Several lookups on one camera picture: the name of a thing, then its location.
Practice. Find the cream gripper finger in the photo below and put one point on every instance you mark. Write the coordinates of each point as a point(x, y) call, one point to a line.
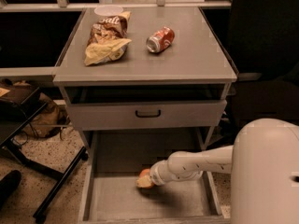
point(144, 182)

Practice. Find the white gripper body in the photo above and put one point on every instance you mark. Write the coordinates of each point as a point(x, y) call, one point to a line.
point(156, 174)

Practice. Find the orange fruit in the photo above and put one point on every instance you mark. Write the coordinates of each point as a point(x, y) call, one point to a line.
point(144, 172)

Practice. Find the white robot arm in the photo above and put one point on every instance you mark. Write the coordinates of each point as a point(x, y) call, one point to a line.
point(263, 163)

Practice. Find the open middle drawer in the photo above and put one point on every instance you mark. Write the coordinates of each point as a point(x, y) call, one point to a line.
point(110, 195)

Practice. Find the closed upper drawer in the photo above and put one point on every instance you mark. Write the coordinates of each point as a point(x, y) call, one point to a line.
point(121, 116)

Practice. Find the grey drawer cabinet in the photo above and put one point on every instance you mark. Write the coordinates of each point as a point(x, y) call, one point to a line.
point(192, 69)

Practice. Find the brown backpack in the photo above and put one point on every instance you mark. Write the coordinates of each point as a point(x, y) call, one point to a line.
point(48, 121)

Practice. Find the red soda can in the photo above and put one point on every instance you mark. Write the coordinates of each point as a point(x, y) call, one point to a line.
point(160, 40)

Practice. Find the black shoe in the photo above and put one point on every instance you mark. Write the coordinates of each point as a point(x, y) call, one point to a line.
point(8, 184)

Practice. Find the brown yellow chip bag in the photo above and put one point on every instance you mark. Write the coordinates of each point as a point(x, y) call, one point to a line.
point(108, 39)

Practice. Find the black folding table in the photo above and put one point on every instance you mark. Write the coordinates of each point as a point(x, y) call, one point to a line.
point(10, 128)

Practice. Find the black office chair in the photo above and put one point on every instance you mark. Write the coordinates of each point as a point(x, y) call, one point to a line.
point(262, 39)

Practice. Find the black drawer handle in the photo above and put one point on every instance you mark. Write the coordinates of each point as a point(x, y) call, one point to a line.
point(148, 114)

